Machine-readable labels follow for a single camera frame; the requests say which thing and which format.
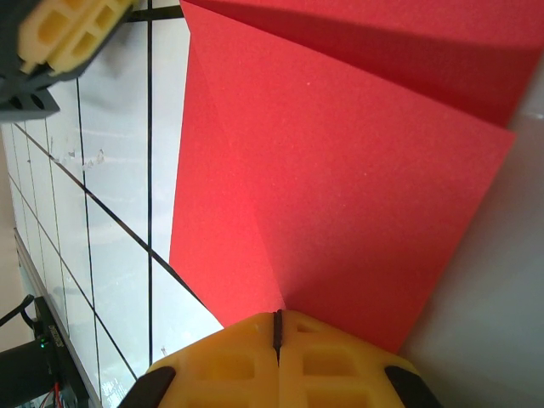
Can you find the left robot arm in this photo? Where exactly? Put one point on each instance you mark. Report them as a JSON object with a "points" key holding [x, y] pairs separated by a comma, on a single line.
{"points": [[21, 370]]}

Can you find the red paper sheet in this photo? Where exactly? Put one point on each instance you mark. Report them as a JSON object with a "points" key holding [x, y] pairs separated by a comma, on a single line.
{"points": [[340, 191]]}

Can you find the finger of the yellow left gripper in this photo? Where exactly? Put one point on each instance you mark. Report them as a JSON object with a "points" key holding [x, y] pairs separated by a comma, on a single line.
{"points": [[34, 47], [68, 53]]}

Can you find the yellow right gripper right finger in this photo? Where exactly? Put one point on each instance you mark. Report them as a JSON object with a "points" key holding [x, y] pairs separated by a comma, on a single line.
{"points": [[340, 374]]}

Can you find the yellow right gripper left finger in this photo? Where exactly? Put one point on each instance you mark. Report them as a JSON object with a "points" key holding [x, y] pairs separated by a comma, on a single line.
{"points": [[221, 370]]}

